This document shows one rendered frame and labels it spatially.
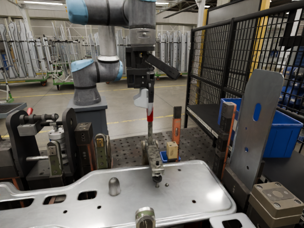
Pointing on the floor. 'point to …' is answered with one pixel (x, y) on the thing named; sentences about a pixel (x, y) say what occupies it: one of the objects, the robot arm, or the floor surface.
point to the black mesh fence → (241, 62)
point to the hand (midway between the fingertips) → (149, 110)
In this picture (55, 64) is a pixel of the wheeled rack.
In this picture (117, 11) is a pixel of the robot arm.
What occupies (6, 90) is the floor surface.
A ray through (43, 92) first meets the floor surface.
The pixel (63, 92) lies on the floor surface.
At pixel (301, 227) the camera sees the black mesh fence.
